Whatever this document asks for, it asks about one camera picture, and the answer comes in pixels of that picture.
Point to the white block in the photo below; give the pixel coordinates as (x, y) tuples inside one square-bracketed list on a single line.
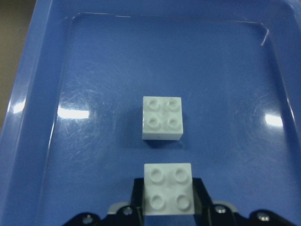
[(162, 118), (168, 189)]

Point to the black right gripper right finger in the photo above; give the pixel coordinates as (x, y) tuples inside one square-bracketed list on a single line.
[(202, 202)]

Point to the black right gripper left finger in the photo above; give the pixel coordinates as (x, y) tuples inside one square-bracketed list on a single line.
[(137, 201)]

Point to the blue plastic tray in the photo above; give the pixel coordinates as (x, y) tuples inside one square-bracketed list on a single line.
[(72, 136)]

